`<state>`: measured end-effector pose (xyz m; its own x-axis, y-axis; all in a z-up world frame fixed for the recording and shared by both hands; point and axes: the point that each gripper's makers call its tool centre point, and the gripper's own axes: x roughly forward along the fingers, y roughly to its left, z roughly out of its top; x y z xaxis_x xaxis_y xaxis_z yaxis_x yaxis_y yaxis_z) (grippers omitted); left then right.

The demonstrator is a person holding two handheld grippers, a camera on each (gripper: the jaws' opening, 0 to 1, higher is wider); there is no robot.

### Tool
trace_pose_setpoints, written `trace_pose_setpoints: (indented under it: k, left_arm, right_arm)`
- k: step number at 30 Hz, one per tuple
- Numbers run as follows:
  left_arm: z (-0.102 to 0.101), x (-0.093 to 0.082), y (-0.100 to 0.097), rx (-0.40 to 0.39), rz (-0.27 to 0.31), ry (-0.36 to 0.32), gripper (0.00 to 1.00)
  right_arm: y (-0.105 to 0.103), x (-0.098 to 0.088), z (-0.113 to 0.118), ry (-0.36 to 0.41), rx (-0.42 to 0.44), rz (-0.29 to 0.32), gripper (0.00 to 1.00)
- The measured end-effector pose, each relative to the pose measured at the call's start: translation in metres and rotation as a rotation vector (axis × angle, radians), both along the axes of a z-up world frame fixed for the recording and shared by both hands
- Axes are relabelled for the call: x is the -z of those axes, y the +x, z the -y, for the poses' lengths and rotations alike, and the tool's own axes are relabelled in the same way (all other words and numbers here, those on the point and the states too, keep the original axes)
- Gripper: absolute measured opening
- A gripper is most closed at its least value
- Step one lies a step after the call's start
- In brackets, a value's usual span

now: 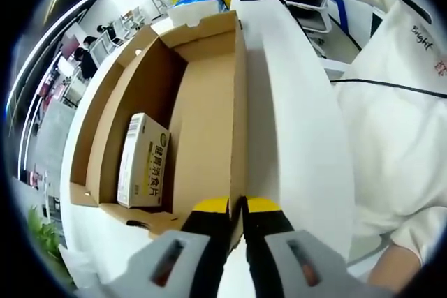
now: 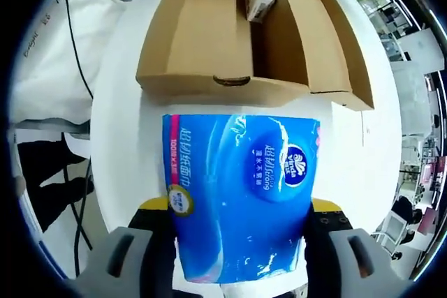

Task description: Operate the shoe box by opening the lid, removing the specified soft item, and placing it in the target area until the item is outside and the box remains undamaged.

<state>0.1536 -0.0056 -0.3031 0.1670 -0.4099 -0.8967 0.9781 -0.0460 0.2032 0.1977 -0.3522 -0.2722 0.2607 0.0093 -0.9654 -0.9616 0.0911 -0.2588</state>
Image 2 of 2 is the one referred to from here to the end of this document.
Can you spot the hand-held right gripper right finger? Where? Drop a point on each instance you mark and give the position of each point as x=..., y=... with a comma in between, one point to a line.
x=331, y=252

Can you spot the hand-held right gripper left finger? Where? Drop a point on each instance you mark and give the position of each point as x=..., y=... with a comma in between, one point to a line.
x=146, y=252

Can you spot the brown cardboard shoe box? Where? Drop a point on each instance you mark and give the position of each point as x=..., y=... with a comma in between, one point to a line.
x=209, y=33

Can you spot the blue tissue pack soft item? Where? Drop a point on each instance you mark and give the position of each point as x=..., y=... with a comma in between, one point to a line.
x=237, y=190

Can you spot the person's black trousers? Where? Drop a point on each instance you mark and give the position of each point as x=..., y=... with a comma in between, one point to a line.
x=38, y=158

